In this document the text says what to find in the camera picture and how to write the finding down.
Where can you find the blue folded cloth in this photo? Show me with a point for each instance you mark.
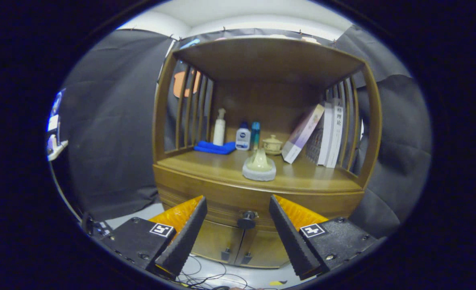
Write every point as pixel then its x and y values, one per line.
pixel 215 148

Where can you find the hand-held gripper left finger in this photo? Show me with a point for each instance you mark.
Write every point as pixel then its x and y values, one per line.
pixel 187 237

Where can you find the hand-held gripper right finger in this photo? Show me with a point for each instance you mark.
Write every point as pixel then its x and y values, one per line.
pixel 290 241

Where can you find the white bottle with blue cap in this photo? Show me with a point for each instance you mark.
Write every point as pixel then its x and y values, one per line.
pixel 243 141

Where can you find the wooden cabinet door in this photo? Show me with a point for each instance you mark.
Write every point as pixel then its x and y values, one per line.
pixel 264 251
pixel 217 241

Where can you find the wooden countertop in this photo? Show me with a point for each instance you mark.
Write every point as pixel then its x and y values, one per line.
pixel 205 165

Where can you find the teal bottle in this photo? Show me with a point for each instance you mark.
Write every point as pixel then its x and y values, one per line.
pixel 255 135

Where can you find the wooden cabinet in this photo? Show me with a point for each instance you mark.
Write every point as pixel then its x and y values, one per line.
pixel 262 100

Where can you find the purple book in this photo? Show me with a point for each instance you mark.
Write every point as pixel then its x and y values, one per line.
pixel 302 135

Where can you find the black box device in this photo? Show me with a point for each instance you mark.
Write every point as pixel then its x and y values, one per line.
pixel 100 229

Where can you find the patterned book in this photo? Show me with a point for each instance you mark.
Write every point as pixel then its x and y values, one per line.
pixel 314 147

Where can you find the white stand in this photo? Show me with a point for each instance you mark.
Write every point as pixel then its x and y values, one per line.
pixel 58 148

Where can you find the beige lidded teacup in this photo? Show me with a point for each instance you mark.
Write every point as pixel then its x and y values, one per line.
pixel 272 145

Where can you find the white pump bottle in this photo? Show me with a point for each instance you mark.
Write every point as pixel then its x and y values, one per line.
pixel 219 133

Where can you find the white book with black lettering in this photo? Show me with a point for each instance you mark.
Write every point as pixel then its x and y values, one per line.
pixel 336 137

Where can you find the yellow floor tape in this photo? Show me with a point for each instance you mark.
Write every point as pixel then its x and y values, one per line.
pixel 278 283

